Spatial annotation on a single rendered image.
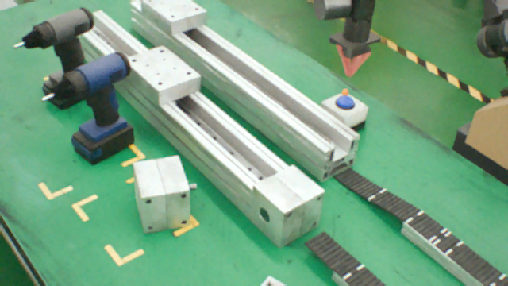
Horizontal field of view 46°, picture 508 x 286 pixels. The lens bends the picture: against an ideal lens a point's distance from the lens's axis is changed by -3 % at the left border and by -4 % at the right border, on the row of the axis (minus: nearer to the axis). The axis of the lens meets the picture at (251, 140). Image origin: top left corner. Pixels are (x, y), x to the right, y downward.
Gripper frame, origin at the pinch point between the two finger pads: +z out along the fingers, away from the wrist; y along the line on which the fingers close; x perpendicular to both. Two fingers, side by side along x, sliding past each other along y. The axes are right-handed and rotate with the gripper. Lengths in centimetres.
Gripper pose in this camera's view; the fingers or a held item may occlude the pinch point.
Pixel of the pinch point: (349, 72)
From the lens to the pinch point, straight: 140.2
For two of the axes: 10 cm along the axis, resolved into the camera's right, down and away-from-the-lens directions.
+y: -7.9, 3.4, -5.0
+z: -0.6, 7.8, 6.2
